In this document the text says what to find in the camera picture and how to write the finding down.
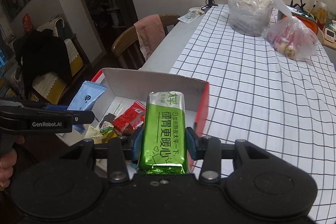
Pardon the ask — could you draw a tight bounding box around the light blue snack packet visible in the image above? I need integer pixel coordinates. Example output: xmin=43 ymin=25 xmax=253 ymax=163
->
xmin=67 ymin=81 xmax=106 ymax=135

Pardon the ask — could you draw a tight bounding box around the green snack bar packet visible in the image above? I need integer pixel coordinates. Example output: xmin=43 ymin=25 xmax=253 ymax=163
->
xmin=138 ymin=91 xmax=189 ymax=174

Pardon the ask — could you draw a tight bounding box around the chocolate lollipop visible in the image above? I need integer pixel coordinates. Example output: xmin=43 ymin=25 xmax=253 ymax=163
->
xmin=98 ymin=102 xmax=123 ymax=129

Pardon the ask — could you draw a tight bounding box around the person's left hand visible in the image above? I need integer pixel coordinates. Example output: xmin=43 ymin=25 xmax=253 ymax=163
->
xmin=0 ymin=149 xmax=17 ymax=189

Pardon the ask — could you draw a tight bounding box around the yellow snack wrapper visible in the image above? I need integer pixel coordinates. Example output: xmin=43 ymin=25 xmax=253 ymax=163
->
xmin=84 ymin=125 xmax=117 ymax=144

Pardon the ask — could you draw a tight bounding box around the small green white snack packet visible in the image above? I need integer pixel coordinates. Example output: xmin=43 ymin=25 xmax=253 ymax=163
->
xmin=100 ymin=121 xmax=113 ymax=138

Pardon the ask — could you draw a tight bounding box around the red orange snack bag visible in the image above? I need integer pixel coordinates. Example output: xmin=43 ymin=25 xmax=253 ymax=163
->
xmin=112 ymin=101 xmax=146 ymax=136

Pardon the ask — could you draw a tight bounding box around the red and white cardboard box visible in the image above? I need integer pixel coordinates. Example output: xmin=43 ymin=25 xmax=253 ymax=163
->
xmin=56 ymin=67 xmax=210 ymax=180

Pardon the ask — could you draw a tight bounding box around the yellow white cushioned chair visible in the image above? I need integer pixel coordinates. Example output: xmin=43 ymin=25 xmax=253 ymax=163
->
xmin=22 ymin=16 xmax=92 ymax=104

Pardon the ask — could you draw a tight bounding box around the black jacket on chair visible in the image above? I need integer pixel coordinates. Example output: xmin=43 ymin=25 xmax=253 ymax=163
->
xmin=13 ymin=29 xmax=72 ymax=97

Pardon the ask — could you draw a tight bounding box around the black grid white tablecloth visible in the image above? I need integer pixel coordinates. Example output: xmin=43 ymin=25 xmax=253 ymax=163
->
xmin=171 ymin=5 xmax=335 ymax=223

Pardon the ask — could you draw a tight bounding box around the wooden chair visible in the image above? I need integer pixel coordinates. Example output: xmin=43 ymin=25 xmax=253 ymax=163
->
xmin=112 ymin=14 xmax=179 ymax=69

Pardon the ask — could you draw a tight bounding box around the pink cloth on chair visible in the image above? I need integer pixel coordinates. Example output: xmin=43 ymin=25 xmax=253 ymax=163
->
xmin=134 ymin=14 xmax=165 ymax=61

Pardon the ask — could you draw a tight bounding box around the small packet on table edge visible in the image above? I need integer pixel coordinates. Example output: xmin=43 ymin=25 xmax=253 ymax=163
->
xmin=178 ymin=7 xmax=205 ymax=24

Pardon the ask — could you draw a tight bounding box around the pink clear plastic bag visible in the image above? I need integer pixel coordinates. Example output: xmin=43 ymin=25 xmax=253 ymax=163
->
xmin=262 ymin=0 xmax=318 ymax=60

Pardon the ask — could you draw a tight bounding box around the grey clear plastic bag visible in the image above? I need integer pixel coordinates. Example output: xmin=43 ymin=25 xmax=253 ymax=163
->
xmin=227 ymin=0 xmax=273 ymax=37

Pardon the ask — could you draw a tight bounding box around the orange green pouch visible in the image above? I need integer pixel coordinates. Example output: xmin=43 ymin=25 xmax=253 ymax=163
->
xmin=269 ymin=1 xmax=318 ymax=38

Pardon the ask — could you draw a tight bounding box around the pink digital timer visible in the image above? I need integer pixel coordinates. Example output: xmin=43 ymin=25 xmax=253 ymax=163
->
xmin=324 ymin=28 xmax=336 ymax=43

